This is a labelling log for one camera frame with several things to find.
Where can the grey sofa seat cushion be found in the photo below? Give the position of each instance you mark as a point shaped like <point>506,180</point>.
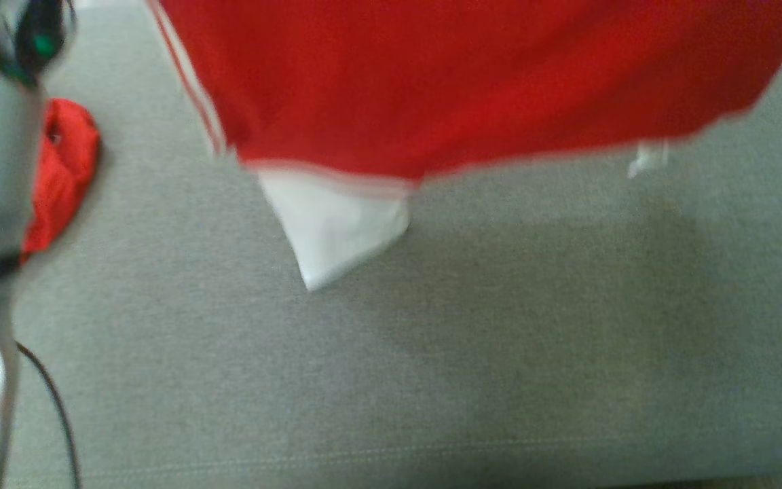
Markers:
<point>432,373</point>

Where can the red white printed jersey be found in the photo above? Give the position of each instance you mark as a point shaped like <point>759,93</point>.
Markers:
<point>466,75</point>

